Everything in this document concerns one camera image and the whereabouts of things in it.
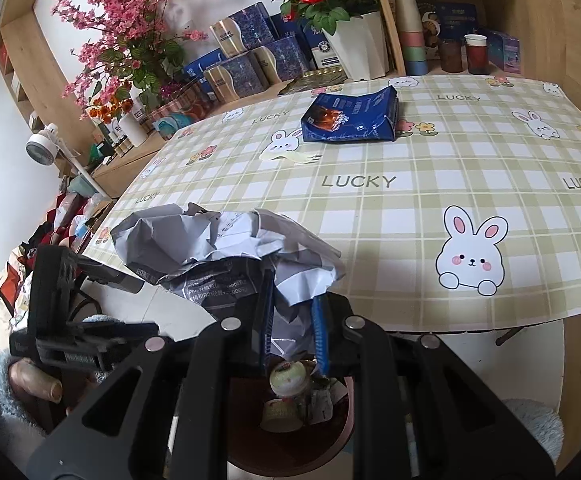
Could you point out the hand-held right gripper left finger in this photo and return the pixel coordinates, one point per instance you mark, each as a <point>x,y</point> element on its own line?
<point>265,310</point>

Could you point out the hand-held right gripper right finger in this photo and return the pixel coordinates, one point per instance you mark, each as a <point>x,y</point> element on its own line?
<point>320,335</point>

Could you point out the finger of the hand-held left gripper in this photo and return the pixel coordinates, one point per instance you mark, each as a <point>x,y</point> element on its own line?
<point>120,331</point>
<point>110,275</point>

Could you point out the small lidded plastic cup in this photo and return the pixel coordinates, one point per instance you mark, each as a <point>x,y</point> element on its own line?
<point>286,377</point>

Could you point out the grey plastic bag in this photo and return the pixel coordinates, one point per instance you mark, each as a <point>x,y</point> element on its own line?
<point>210,240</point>

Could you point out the maroon plastic bin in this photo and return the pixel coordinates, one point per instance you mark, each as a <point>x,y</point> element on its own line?
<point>330,435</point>

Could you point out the blue snack bag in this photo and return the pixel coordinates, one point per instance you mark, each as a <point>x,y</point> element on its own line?
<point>350,115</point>

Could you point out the person's left hand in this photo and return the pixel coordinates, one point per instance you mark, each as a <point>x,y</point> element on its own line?
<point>35,380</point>

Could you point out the red patterned cloth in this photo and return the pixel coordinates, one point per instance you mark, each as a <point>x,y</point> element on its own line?
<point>20,270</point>

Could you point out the brown cardboard box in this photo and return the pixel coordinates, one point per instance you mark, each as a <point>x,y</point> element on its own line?
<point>95,212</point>

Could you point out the row of small brown bottles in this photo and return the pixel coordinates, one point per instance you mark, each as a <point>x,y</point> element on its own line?
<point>116,142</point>

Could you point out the white desk fan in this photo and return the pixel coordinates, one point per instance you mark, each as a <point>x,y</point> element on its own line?
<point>40,147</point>

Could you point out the white bottle vase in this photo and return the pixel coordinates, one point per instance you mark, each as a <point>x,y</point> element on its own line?
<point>134,130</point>

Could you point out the teal ceramic dish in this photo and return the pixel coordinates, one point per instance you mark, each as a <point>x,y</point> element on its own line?
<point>175,124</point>

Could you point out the orange flower bunch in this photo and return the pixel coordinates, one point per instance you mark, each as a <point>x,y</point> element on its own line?
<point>110,107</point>

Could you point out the striped woven basket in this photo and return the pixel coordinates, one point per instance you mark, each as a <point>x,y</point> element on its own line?
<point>180,105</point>

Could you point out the light blue fluffy robe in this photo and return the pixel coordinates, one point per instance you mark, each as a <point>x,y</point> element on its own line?
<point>535,425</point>

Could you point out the stack of blue gift boxes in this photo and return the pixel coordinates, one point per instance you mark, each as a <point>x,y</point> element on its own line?
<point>240,77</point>

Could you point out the gold tray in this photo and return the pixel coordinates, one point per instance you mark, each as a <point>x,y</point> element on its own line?
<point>315,77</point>

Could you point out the pink blossom plant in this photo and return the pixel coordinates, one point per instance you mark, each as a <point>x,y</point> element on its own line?
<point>120,20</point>

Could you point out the blue white carton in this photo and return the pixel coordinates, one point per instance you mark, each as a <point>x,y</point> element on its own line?
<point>325,50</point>

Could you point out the red rose plant white pot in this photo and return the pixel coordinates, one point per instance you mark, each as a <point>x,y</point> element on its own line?
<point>360,50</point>

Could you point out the dark red glass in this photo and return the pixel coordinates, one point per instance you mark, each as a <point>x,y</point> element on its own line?
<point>451,57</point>

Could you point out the stack of pastel cups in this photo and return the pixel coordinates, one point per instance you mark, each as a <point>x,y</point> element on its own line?
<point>413,40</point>

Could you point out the white rimmed red cup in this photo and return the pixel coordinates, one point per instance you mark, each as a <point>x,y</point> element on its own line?
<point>475,57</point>

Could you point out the small purple box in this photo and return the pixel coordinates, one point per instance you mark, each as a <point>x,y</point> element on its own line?
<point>505,52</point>

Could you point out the dark blue printed box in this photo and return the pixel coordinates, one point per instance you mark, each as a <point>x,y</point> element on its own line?
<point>455,17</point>

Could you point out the wooden wall shelf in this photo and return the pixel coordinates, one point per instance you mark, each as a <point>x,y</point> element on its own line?
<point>35,60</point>

